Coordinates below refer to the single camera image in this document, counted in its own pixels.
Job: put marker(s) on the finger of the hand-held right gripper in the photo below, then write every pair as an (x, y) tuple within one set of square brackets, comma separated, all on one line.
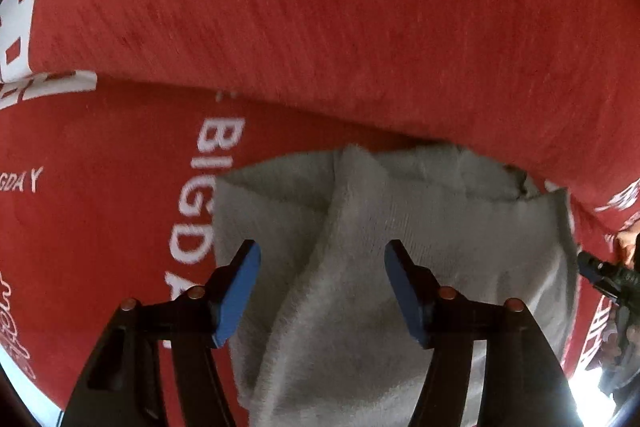
[(595, 268)]

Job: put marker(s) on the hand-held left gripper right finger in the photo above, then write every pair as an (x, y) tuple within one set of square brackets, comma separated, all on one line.
[(407, 297)]

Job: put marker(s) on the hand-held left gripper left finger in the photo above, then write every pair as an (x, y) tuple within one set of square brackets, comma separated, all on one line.
[(240, 292)]

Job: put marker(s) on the grey knit sweater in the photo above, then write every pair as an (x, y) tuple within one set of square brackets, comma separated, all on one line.
[(350, 232)]

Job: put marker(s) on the beige object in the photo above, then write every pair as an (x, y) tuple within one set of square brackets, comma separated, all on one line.
[(627, 247)]

